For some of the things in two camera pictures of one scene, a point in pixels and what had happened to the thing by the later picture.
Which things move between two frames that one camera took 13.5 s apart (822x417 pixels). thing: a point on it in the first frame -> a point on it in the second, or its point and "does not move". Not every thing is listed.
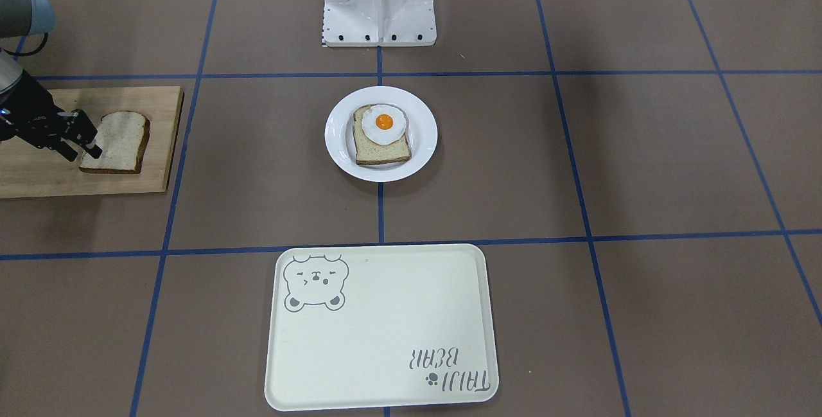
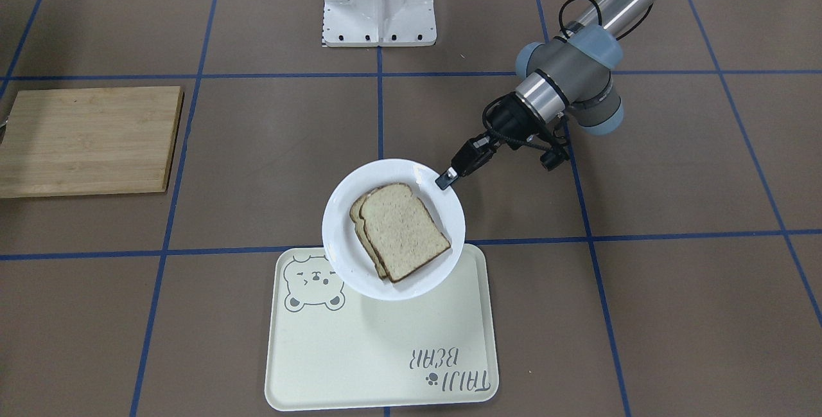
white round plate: x=422 y=133 -> x=349 y=257
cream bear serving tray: x=380 y=325 does not move
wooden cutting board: x=26 y=171 does not move
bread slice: x=368 y=152 -> x=361 y=230
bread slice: x=121 y=137 -> x=403 y=231
